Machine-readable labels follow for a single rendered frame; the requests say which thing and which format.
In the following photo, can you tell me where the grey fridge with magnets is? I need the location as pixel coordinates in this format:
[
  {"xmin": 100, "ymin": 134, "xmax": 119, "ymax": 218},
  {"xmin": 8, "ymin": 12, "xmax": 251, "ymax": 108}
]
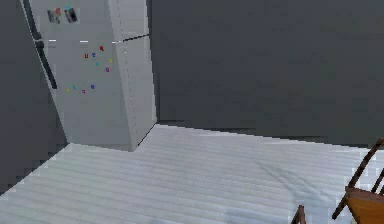
[{"xmin": 19, "ymin": 0, "xmax": 158, "ymax": 153}]

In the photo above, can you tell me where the small photo on fridge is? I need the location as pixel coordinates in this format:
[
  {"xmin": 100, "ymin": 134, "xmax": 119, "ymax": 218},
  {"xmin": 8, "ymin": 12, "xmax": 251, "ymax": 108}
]
[
  {"xmin": 64, "ymin": 5, "xmax": 80, "ymax": 24},
  {"xmin": 47, "ymin": 8, "xmax": 62, "ymax": 25}
]

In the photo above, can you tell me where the black fridge handle bar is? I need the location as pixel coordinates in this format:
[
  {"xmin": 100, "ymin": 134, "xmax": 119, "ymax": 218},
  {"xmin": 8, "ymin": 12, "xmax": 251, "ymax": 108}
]
[
  {"xmin": 34, "ymin": 40, "xmax": 58, "ymax": 90},
  {"xmin": 21, "ymin": 0, "xmax": 43, "ymax": 40}
]

